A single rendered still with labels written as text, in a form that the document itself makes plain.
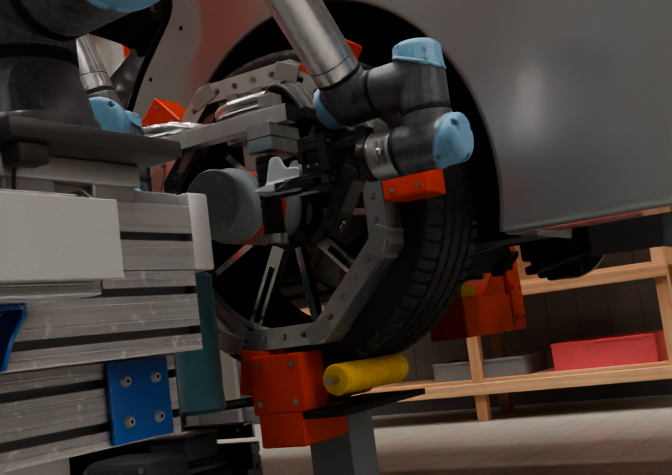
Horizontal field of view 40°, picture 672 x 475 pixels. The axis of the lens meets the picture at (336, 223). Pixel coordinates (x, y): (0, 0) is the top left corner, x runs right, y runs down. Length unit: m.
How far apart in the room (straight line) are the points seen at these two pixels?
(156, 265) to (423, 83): 0.53
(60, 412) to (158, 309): 0.15
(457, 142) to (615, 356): 4.03
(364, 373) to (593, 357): 3.66
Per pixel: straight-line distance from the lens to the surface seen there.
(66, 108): 0.97
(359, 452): 1.90
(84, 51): 1.33
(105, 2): 0.92
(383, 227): 1.64
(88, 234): 0.79
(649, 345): 5.24
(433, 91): 1.36
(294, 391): 1.74
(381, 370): 1.80
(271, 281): 1.89
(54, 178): 0.94
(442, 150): 1.34
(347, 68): 1.42
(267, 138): 1.51
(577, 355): 5.35
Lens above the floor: 0.59
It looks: 7 degrees up
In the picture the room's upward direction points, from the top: 7 degrees counter-clockwise
